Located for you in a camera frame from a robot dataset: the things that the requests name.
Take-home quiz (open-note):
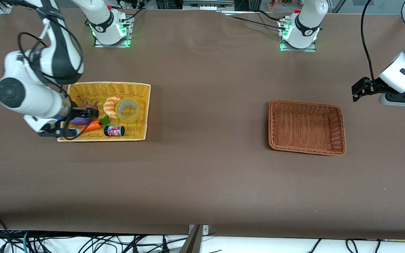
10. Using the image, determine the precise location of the yellow woven rectangular basket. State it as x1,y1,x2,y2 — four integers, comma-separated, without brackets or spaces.
57,82,151,142

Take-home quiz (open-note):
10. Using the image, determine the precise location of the black table cable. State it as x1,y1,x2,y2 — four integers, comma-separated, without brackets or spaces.
252,10,287,21
229,15,282,30

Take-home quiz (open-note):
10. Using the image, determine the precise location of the orange background object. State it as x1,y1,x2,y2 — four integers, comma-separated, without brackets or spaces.
268,0,294,9

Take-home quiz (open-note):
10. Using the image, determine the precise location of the black right arm base cable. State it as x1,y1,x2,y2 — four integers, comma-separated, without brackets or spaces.
109,0,147,27

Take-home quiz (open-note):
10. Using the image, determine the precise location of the brown table cloth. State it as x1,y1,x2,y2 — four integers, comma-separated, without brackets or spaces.
0,6,405,240

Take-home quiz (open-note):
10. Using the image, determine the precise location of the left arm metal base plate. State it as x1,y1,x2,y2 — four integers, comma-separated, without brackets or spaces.
279,18,317,52

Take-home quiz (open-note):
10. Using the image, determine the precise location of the small jar with black lid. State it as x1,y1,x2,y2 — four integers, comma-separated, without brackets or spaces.
103,125,126,137

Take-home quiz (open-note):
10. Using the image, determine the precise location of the small metal clamp bracket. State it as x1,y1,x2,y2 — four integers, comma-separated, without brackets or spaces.
188,224,209,235

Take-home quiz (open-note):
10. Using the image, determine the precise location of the toy croissant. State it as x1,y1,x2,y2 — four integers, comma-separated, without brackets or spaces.
103,95,122,119

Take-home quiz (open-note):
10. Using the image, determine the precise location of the orange toy carrot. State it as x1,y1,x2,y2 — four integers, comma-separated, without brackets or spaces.
79,115,111,134

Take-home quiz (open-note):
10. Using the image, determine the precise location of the brown woven rectangular basket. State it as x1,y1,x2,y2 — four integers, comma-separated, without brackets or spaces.
268,99,347,156

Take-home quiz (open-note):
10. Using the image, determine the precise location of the grey background equipment box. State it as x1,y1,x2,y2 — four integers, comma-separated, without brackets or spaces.
182,0,234,11

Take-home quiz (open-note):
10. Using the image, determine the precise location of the yellow tape roll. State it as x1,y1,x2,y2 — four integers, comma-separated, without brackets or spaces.
115,99,141,124

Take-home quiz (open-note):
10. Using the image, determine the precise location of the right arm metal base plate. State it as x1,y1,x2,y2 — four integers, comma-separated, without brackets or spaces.
94,16,133,48

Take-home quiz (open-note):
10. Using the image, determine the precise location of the grey metal stand post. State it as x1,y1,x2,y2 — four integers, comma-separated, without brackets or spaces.
179,225,204,253

